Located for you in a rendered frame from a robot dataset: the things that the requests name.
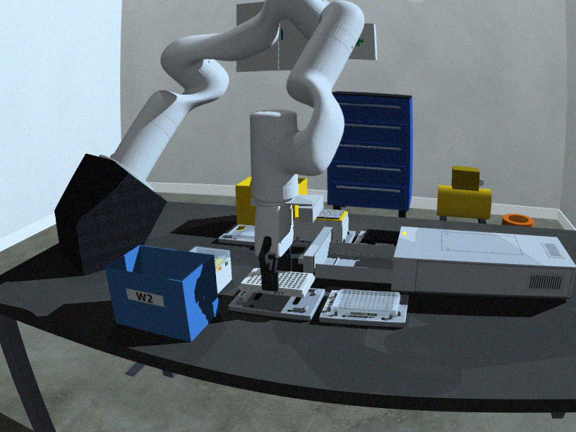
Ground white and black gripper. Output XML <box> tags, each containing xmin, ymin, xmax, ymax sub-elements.
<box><xmin>254</xmin><ymin>198</ymin><xmax>295</xmax><ymax>292</ymax></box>

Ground blue open-top bin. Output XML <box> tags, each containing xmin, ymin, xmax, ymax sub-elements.
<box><xmin>105</xmin><ymin>245</ymin><xmax>220</xmax><ymax>342</ymax></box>

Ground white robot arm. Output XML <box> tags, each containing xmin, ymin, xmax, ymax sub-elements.
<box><xmin>99</xmin><ymin>0</ymin><xmax>364</xmax><ymax>222</ymax></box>

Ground yellow open-top bin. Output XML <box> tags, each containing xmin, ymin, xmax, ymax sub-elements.
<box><xmin>235</xmin><ymin>176</ymin><xmax>307</xmax><ymax>226</ymax></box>

